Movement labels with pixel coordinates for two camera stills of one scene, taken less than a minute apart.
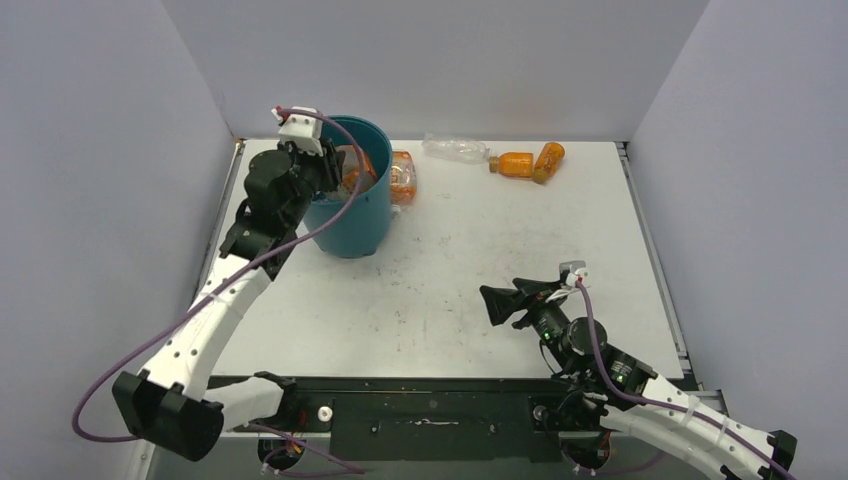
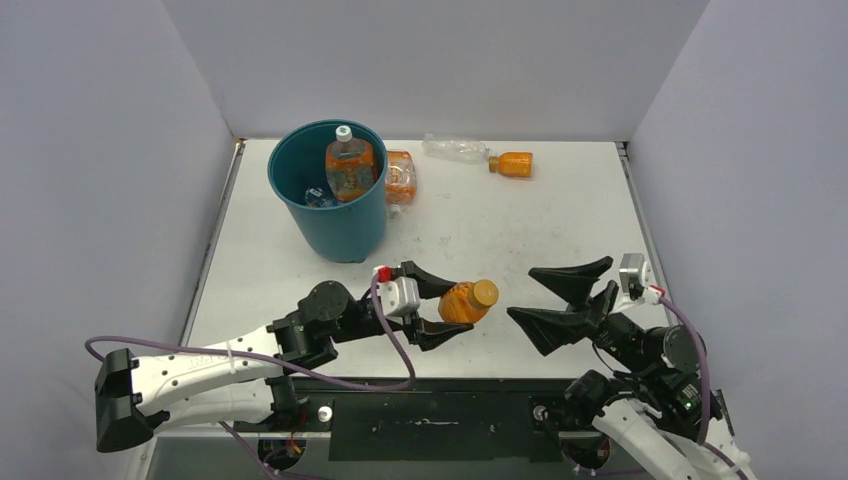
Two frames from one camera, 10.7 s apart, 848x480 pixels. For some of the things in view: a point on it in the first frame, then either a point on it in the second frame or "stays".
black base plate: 421,418 stays
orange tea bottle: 403,188 stays
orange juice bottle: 518,164 stays
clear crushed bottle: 457,150 stays
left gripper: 329,165 to 423,331
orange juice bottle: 549,161 to 467,302
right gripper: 500,303 to 547,327
